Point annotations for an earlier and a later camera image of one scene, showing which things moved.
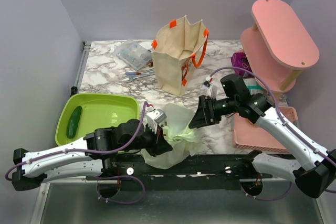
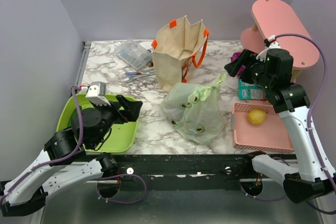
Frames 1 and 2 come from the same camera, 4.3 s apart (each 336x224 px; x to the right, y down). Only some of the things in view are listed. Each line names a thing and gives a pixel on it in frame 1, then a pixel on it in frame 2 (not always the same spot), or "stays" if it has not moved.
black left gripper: (159, 146) → (132, 108)
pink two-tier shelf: (278, 46) stays
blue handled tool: (135, 73) stays
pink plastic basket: (248, 135) stays
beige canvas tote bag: (173, 53) stays
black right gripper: (205, 114) → (247, 58)
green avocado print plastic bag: (183, 140) → (196, 112)
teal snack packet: (254, 87) stays
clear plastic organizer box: (135, 53) stays
